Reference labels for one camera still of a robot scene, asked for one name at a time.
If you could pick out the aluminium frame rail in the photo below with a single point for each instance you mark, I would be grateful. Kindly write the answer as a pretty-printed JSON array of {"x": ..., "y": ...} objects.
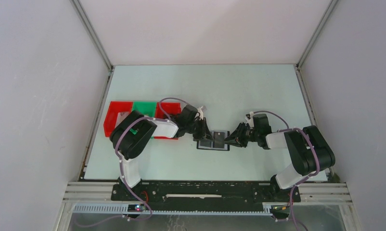
[{"x": 310, "y": 193}]

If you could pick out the red plastic bin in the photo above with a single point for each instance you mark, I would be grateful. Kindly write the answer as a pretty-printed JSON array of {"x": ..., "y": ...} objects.
[
  {"x": 171, "y": 108},
  {"x": 114, "y": 112}
]

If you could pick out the left red plastic bin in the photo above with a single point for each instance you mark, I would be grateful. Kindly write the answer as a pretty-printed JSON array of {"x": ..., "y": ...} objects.
[{"x": 114, "y": 112}]

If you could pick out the green plastic bin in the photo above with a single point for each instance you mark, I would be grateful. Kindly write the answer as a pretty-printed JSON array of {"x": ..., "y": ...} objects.
[{"x": 145, "y": 108}]

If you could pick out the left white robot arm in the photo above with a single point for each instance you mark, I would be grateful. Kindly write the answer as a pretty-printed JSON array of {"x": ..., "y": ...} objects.
[{"x": 128, "y": 146}]

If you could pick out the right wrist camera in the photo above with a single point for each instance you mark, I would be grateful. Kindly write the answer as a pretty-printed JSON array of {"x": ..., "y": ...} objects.
[{"x": 249, "y": 119}]

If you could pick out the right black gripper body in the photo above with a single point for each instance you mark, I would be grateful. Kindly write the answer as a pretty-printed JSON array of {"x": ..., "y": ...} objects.
[{"x": 252, "y": 133}]

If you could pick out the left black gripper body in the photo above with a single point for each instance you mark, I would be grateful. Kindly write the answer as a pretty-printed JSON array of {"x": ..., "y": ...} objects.
[{"x": 194, "y": 128}]

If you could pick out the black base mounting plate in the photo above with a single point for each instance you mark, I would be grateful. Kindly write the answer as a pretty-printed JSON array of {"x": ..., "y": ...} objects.
[{"x": 205, "y": 196}]

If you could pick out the grey card in bin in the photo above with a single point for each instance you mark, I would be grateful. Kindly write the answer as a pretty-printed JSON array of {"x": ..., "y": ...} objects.
[{"x": 120, "y": 117}]

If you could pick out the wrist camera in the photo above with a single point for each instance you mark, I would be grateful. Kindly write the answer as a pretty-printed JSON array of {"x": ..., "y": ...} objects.
[
  {"x": 249, "y": 119},
  {"x": 202, "y": 111}
]

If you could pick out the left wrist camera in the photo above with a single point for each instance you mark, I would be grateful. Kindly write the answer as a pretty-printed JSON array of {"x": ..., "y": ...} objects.
[{"x": 202, "y": 111}]

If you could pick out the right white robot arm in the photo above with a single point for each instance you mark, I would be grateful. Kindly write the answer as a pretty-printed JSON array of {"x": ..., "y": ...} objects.
[{"x": 308, "y": 150}]

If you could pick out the right red plastic bin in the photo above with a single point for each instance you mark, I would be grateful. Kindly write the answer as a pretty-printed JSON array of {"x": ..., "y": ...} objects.
[{"x": 171, "y": 108}]

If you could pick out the black leather card holder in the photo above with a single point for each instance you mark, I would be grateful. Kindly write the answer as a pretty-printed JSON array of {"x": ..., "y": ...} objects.
[{"x": 206, "y": 145}]

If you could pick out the black VIP card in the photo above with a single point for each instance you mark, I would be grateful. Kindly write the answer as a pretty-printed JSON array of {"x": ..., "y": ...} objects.
[{"x": 218, "y": 137}]

